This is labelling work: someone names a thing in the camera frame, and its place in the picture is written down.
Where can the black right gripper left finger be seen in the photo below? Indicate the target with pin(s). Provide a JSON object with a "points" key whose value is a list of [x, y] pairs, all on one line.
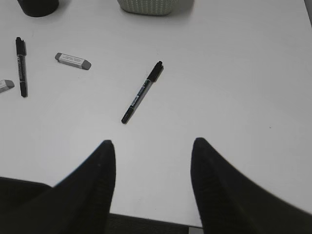
{"points": [[80, 204]]}

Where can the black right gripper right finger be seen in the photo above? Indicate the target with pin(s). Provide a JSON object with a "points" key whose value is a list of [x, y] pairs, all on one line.
{"points": [[230, 203]]}

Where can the black marker pen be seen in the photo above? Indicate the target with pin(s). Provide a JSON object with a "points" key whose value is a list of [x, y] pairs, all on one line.
{"points": [[21, 53], [152, 77]]}

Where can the grey white eraser middle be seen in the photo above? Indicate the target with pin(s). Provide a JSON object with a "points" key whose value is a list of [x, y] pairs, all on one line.
{"points": [[6, 85]]}

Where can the grey white eraser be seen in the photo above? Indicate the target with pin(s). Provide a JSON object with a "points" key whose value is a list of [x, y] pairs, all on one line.
{"points": [[6, 85], [73, 61]]}

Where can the grey white eraser right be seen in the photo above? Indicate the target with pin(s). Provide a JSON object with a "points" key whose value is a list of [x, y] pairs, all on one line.
{"points": [[73, 61]]}

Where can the black mesh pen holder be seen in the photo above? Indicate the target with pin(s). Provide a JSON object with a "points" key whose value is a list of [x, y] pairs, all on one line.
{"points": [[38, 8]]}

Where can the pale green woven basket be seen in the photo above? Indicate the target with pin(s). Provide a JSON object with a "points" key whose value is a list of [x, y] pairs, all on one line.
{"points": [[155, 7]]}

